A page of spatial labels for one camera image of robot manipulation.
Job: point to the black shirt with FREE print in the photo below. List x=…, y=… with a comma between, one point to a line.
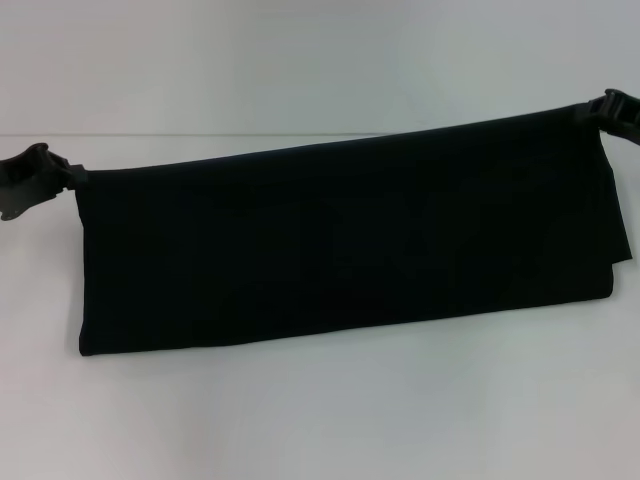
x=325, y=240

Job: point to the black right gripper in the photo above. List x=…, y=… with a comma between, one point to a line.
x=625, y=112

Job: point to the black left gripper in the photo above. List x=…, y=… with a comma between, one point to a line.
x=25, y=180

